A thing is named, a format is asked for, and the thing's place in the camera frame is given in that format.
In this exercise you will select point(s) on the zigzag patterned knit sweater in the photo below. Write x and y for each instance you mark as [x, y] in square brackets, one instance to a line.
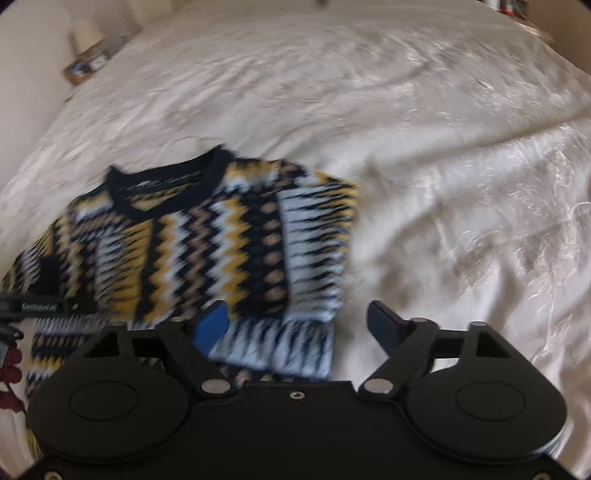
[184, 240]

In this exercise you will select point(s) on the white table lamp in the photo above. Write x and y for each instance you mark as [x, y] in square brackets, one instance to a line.
[86, 34]

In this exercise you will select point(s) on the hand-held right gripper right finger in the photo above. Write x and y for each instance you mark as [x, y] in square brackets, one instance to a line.
[384, 328]

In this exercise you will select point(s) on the wooden picture frame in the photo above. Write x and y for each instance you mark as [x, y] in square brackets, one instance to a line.
[86, 67]

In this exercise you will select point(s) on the white embroidered bedspread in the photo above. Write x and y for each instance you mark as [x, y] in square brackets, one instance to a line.
[415, 138]

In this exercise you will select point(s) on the dark red patterned cloth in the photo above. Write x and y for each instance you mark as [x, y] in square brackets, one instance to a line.
[10, 369]

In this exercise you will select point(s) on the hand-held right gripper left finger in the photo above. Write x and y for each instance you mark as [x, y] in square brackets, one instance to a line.
[210, 328]

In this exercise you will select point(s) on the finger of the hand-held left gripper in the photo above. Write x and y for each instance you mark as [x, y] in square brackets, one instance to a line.
[51, 307]
[10, 332]

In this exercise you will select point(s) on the row of books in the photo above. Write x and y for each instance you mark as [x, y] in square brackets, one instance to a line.
[508, 6]

